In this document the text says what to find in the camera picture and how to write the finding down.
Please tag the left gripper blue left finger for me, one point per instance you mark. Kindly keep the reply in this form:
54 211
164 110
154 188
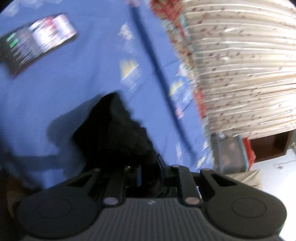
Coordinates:
139 176

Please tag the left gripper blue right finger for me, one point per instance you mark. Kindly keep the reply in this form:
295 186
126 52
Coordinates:
164 169

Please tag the black pants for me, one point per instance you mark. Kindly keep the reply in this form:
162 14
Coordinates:
113 142

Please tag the teal rimmed storage box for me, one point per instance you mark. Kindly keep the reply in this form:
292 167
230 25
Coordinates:
229 155

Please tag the red item on box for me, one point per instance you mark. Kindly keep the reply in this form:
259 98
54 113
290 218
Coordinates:
249 151

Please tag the brown wooden cabinet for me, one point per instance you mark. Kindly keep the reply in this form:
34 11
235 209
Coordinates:
270 147

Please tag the blue patterned bedsheet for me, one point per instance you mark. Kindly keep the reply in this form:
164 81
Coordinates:
119 48

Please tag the beige floral curtain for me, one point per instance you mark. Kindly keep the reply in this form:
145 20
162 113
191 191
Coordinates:
244 53

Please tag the red floral blanket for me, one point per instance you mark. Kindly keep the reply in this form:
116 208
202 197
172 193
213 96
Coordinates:
173 20

